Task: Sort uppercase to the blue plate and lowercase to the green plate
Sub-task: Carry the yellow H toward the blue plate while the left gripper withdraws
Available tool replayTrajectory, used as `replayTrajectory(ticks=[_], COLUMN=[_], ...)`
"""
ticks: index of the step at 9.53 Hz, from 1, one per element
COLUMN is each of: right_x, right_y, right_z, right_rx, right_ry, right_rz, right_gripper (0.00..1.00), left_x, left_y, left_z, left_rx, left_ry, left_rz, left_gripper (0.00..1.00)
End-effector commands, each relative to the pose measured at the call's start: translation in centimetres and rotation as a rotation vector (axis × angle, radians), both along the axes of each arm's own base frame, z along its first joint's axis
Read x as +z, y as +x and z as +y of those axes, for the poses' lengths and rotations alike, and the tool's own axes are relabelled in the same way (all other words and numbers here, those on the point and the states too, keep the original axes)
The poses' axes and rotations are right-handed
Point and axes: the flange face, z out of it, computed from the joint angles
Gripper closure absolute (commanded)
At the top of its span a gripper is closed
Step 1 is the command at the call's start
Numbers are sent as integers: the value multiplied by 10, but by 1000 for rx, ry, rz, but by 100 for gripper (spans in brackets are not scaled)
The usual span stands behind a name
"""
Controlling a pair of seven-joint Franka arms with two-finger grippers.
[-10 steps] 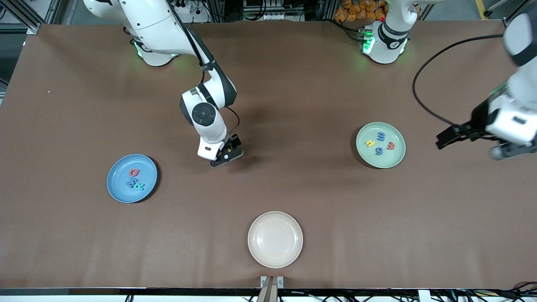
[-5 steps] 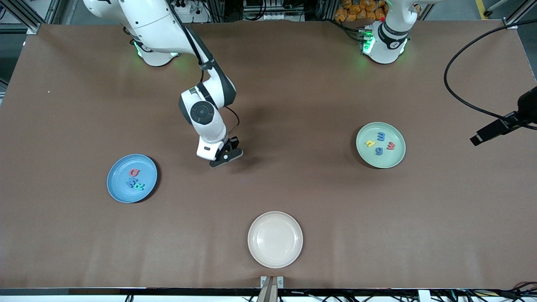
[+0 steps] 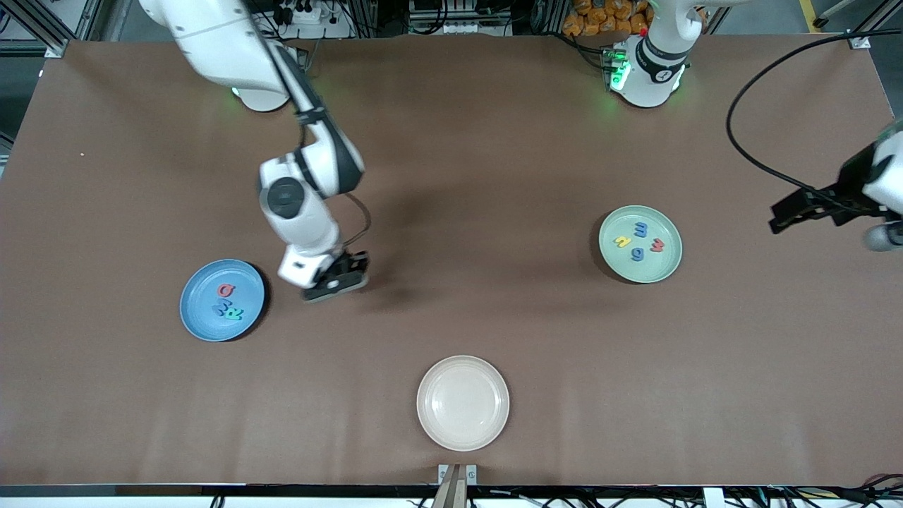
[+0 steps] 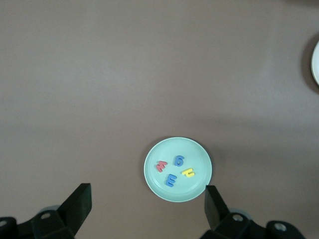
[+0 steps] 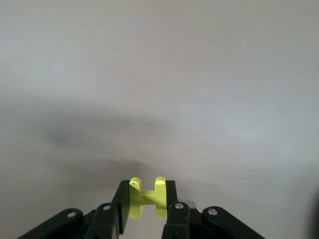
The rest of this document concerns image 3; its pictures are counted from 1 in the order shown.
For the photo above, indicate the red foam letter Q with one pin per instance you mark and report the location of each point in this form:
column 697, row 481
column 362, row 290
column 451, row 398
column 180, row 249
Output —
column 221, row 291

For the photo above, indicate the red foam letter W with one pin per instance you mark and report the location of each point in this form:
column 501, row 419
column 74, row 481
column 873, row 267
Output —
column 657, row 246

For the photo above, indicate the teal foam letter R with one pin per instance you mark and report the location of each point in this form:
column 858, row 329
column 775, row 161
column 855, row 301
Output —
column 236, row 315

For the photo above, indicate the dark equipment rack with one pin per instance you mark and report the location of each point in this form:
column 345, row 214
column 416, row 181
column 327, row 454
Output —
column 458, row 14

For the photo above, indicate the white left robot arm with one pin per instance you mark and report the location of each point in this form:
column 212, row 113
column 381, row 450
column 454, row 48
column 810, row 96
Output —
column 656, row 63

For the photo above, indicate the cream plate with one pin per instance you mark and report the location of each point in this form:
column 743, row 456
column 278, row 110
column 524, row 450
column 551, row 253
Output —
column 462, row 402

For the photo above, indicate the blue plate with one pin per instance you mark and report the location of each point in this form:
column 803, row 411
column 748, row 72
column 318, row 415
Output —
column 211, row 282

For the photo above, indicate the green plate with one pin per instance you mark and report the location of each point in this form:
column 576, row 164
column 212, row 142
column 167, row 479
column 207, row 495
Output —
column 652, row 271

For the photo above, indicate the metal table edge bracket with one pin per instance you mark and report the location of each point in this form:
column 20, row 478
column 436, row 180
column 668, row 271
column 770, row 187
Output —
column 457, row 487

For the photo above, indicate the orange packets pile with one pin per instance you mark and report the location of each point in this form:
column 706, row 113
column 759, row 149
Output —
column 600, row 17

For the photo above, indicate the blue foam letter g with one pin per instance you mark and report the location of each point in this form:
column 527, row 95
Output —
column 633, row 255

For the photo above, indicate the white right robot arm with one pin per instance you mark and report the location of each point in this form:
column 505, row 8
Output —
column 303, row 226

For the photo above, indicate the blue foam capital letter M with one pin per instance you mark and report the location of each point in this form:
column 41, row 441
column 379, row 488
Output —
column 220, row 307

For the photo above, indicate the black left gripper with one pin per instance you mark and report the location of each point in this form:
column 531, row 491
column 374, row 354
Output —
column 851, row 185

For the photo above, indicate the grey aluminium frame post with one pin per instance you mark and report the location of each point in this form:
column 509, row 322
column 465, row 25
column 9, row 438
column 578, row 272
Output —
column 857, row 39
column 53, row 48

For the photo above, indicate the small blue foam letter m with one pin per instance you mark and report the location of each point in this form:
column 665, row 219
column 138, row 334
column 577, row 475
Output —
column 640, row 229

